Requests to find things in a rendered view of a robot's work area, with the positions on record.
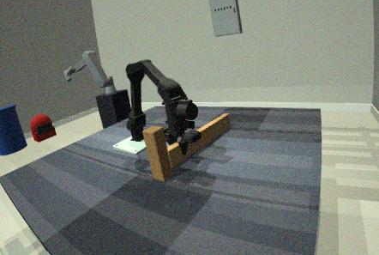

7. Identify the wooden post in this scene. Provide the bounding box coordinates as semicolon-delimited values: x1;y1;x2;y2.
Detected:
142;126;173;181

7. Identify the light wooden board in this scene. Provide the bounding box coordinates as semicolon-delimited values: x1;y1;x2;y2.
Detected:
167;113;230;167

